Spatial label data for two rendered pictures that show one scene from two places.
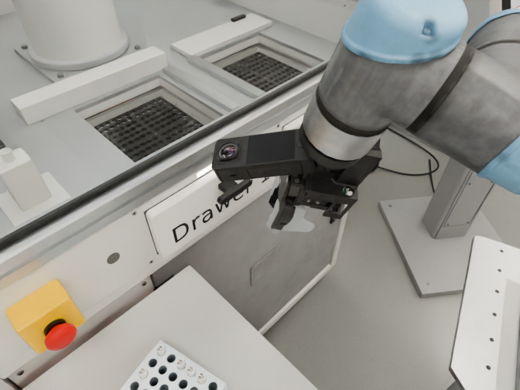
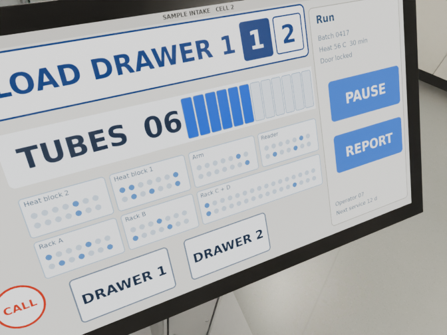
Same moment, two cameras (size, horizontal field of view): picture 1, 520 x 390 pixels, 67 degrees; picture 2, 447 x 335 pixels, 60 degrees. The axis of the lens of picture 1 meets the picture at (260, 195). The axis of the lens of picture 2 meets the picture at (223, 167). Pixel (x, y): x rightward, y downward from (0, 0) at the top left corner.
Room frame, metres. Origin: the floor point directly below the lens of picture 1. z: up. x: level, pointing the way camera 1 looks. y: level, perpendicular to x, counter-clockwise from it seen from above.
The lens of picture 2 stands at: (0.81, -0.72, 1.38)
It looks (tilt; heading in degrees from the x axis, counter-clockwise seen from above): 53 degrees down; 334
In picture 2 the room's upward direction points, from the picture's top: 11 degrees clockwise
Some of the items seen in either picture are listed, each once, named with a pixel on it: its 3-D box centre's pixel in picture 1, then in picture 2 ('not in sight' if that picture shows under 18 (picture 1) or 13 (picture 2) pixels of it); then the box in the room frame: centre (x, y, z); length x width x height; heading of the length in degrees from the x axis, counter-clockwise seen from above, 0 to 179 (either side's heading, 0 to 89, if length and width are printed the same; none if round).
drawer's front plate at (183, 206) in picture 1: (221, 193); not in sight; (0.50, 0.07, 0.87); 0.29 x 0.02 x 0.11; 135
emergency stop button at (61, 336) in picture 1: (59, 333); not in sight; (0.23, 0.27, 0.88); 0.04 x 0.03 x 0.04; 135
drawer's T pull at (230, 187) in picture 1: (230, 187); not in sight; (0.48, 0.05, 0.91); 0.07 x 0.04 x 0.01; 135
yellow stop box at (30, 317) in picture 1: (48, 317); not in sight; (0.25, 0.29, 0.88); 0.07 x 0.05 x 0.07; 135
